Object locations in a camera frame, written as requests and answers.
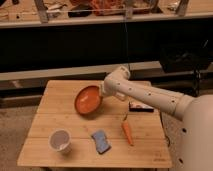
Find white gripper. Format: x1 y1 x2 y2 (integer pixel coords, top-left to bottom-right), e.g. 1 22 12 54
99 82 115 98

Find orange ceramic bowl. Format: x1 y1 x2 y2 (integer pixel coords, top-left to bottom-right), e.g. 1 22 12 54
74 85 102 115

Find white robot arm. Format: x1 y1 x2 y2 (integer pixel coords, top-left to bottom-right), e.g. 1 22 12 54
100 66 213 171

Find small dark flat box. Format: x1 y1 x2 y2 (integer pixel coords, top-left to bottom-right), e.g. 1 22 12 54
129 102 154 112

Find orange carrot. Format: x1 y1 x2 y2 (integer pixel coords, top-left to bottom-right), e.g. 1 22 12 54
122 117 134 146

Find wooden folding table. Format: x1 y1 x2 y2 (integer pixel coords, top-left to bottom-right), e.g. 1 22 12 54
17 80 172 169

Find blue sponge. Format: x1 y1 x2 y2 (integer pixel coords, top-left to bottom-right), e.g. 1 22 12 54
91 130 111 154

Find white paper cup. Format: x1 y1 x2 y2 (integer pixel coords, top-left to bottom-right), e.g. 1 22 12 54
49 129 71 155

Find orange clutter on shelf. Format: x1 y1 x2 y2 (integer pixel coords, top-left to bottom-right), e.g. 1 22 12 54
91 0 123 16

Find hanging black cable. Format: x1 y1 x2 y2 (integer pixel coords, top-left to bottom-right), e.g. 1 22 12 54
123 18 132 68

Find long metal shelf rail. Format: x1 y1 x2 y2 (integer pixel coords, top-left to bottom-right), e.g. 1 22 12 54
0 61 162 81

